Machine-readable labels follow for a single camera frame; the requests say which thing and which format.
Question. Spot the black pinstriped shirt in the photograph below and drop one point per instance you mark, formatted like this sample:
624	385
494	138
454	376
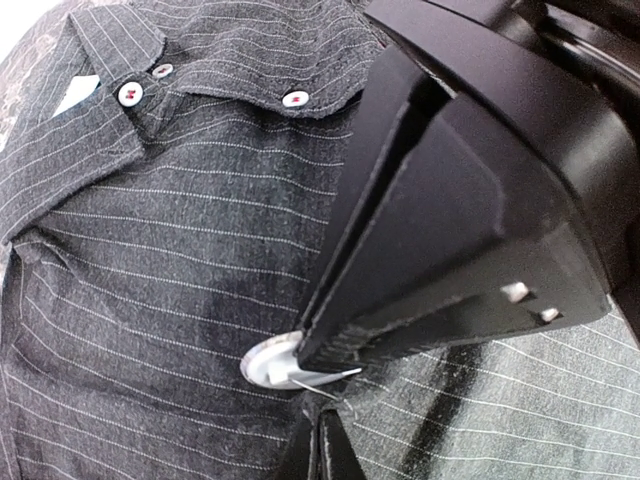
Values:
164	193

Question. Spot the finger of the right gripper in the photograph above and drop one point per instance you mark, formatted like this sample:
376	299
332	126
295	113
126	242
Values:
446	230

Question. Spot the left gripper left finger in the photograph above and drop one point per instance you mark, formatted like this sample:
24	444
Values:
301	455

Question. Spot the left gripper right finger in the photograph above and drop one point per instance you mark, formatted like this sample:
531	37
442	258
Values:
337	459

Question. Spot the round brooch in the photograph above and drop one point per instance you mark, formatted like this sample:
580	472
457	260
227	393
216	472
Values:
272	365

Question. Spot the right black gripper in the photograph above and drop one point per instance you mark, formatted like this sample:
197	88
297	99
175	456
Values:
491	52

